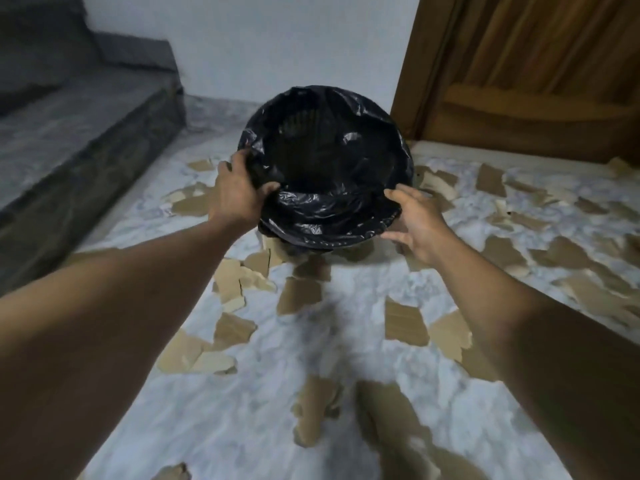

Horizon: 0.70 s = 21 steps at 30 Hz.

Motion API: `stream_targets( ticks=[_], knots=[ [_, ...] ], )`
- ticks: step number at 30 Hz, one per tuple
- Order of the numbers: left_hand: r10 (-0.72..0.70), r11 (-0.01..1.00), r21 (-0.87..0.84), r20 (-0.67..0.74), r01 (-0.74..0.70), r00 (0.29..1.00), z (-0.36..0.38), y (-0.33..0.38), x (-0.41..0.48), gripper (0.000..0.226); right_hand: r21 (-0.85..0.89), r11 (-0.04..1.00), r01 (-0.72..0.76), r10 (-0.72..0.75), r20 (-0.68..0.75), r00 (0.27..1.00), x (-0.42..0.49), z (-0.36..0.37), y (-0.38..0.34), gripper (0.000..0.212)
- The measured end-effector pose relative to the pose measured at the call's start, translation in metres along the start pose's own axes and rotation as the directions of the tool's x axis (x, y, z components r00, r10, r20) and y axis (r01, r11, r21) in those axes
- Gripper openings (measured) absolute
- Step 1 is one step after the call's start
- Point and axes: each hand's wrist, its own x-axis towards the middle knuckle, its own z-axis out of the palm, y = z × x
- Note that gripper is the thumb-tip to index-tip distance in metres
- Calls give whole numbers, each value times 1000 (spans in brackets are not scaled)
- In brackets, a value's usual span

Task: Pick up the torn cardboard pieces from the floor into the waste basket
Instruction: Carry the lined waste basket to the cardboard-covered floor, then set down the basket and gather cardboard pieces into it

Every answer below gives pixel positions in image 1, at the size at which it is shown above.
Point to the person's left hand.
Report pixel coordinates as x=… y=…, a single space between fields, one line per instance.
x=235 y=199

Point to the person's right hand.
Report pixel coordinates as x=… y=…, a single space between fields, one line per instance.
x=422 y=229

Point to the scatter of brown paper pieces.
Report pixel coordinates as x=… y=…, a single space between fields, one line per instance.
x=405 y=322

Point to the person's right forearm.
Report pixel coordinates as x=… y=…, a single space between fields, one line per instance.
x=550 y=354

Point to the person's left forearm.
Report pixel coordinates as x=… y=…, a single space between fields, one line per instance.
x=100 y=344

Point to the brown wooden door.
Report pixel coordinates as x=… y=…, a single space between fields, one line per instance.
x=540 y=69

